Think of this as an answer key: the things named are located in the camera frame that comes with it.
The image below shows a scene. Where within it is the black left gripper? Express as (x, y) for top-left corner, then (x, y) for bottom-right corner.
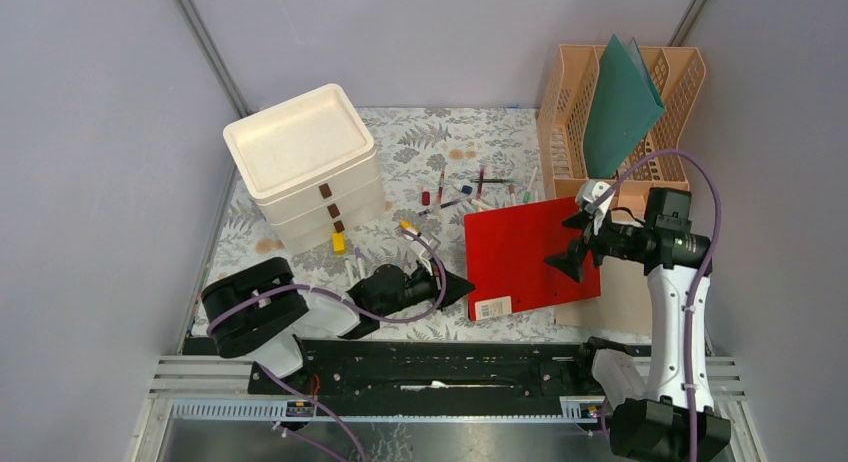
(377, 255), (474, 317)

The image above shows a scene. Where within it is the red file folder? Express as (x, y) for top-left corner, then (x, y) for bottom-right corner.
(464, 198), (601, 322)

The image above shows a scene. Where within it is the teal file folder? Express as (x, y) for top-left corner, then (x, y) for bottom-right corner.
(583, 35), (665, 179)

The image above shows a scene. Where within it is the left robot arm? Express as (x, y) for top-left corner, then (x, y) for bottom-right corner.
(200, 257), (475, 393)

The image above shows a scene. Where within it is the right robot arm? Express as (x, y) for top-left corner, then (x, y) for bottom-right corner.
(545, 180), (732, 461)

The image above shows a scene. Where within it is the floral desk mat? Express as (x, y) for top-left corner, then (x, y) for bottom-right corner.
(208, 108), (650, 344)

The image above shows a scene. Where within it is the light green capped marker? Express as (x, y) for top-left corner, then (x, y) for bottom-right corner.
(522, 167), (538, 204)

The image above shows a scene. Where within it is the beige file folder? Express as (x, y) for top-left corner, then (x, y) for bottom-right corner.
(554, 258), (652, 336)

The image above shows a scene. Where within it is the yellow ink bottle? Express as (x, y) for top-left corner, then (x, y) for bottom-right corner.
(399, 220), (420, 235)

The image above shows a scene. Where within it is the purple clear pen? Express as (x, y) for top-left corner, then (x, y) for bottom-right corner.
(417, 197), (471, 217)

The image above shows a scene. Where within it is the orange clear pen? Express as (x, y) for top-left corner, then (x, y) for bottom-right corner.
(433, 169), (446, 213)

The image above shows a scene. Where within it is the purple capped white marker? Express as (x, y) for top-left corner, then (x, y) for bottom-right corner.
(354, 246), (367, 280)

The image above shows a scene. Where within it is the green clear pen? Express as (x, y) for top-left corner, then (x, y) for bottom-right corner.
(469, 178), (514, 184)

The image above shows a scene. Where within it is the pink clear pen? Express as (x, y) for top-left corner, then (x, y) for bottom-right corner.
(474, 164), (486, 200)

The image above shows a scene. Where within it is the yellow block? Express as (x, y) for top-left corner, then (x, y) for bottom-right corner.
(331, 232), (347, 255)

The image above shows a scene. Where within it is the cream drawer unit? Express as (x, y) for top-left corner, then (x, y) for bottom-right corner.
(222, 83), (386, 254)

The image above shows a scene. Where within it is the peach plastic file organizer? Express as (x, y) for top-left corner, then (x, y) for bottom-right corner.
(537, 37), (706, 213)

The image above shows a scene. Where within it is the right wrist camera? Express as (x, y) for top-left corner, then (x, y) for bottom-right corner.
(575, 179), (614, 235)

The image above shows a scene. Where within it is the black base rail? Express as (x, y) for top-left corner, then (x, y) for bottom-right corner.
(182, 336), (717, 401)

